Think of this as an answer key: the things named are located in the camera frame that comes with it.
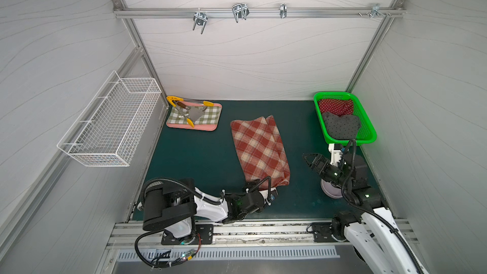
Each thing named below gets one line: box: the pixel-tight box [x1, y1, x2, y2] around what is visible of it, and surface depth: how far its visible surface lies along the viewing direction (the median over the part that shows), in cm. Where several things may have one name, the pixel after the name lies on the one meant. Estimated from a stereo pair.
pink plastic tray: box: [166, 100, 223, 132], surface depth 114 cm
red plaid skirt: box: [230, 115, 291, 188], surface depth 97 cm
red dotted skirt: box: [318, 98, 354, 117], surface depth 111 cm
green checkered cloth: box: [166, 105, 222, 125], surface depth 114 cm
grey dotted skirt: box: [322, 111, 361, 140], surface depth 100 cm
